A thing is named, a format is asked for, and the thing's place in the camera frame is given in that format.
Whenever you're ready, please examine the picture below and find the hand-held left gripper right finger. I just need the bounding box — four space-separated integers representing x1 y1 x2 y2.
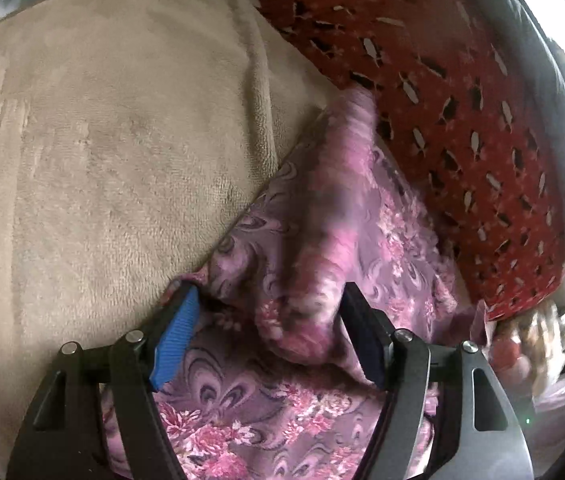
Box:
340 282 536 480

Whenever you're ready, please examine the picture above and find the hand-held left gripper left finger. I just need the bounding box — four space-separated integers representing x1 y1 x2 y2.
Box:
6 282 203 480

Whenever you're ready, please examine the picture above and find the purple floral garment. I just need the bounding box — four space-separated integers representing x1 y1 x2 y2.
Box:
100 87 468 480

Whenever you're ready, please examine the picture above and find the blurred pale object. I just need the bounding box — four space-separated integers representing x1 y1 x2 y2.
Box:
493 302 565 398

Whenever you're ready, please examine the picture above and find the beige fleece blanket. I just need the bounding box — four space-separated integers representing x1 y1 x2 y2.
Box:
0 0 343 480

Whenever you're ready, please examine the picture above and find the grey cushion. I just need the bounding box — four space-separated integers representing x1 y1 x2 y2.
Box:
473 0 565 311

